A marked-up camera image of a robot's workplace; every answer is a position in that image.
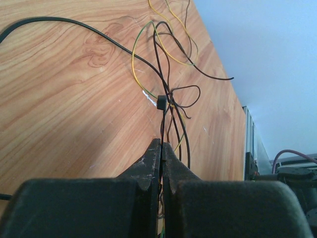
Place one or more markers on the black zip tie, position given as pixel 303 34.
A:
pixel 161 105

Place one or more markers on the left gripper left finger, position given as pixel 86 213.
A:
pixel 122 207

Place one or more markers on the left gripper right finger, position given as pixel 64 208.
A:
pixel 195 208

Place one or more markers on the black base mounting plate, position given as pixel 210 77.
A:
pixel 251 168

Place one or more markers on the aluminium front rail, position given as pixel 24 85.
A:
pixel 253 140

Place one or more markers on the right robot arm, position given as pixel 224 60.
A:
pixel 303 182

